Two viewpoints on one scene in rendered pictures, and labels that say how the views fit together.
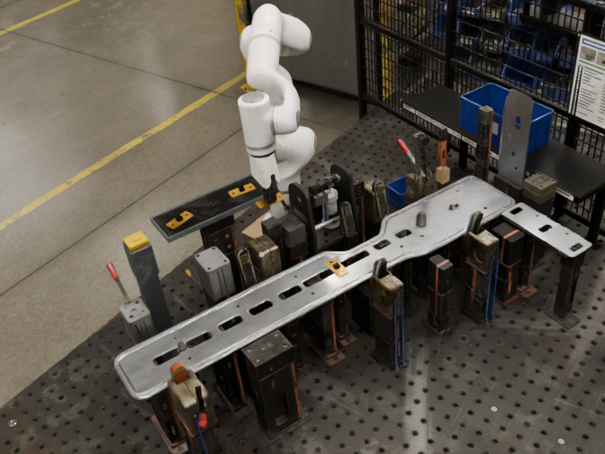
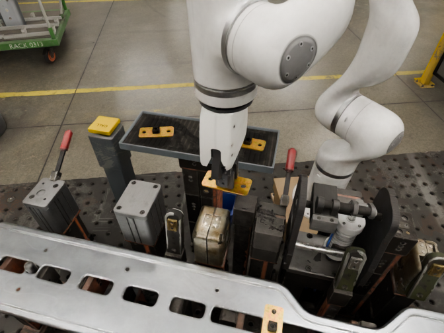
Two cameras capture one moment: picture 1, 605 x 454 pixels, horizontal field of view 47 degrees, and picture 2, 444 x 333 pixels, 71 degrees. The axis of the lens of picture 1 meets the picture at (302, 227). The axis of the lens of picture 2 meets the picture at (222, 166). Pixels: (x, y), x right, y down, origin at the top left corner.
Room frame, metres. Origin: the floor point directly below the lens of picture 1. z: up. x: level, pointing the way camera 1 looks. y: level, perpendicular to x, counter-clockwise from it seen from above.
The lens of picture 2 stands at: (1.39, -0.16, 1.64)
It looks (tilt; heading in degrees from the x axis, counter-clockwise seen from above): 45 degrees down; 43
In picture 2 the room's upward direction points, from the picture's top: straight up
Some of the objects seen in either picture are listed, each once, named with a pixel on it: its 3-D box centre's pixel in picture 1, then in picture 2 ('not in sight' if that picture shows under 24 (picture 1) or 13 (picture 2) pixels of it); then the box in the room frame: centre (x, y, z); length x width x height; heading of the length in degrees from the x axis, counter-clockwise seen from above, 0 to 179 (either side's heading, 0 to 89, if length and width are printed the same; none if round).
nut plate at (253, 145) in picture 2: (241, 189); (247, 141); (1.85, 0.18, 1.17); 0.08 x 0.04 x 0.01; 115
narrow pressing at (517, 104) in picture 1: (514, 138); not in sight; (1.95, -0.73, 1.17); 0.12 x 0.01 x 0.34; 29
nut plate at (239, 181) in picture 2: (269, 199); (226, 180); (1.67, 0.09, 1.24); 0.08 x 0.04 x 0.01; 114
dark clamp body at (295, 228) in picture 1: (296, 266); (263, 261); (1.76, 0.03, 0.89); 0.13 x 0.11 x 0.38; 29
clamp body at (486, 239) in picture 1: (479, 276); not in sight; (1.63, -0.55, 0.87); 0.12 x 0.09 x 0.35; 29
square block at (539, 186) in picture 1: (534, 222); not in sight; (1.86, -0.80, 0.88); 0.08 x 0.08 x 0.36; 29
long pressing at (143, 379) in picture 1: (332, 272); (260, 330); (1.59, -0.08, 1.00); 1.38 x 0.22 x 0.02; 119
